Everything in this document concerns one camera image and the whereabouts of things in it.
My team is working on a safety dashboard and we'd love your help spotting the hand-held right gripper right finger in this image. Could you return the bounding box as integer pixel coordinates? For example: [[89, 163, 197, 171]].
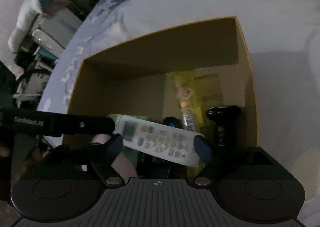
[[191, 135, 298, 187]]

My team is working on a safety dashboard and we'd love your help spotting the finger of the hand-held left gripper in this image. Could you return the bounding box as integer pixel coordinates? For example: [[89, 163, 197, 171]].
[[50, 113, 116, 138]]

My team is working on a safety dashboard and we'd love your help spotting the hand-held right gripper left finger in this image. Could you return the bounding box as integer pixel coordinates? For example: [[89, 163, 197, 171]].
[[22, 134, 125, 187]]

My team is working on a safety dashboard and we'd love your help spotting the black knob-topped object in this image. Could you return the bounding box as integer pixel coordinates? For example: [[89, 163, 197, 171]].
[[205, 104, 242, 147]]

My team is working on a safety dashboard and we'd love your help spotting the black and blue object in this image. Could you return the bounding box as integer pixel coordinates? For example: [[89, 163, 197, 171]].
[[162, 116, 181, 129]]

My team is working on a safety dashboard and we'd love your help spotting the white remote control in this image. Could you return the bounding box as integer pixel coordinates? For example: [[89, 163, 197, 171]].
[[115, 116, 204, 167]]

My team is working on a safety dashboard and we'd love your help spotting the brown cardboard box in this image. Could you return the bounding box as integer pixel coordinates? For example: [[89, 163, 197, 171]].
[[61, 16, 260, 180]]

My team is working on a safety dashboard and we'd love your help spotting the green patterned packet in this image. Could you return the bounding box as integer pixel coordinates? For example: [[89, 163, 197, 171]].
[[106, 114, 153, 160]]

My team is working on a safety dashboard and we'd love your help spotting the yellow plastic bottle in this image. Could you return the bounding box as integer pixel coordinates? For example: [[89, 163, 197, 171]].
[[166, 69, 208, 180]]

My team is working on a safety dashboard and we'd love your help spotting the white cabinet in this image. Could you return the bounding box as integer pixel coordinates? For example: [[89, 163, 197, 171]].
[[21, 8, 84, 54]]

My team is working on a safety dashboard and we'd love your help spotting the white and green plush toy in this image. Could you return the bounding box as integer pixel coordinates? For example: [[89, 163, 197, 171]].
[[9, 0, 54, 52]]

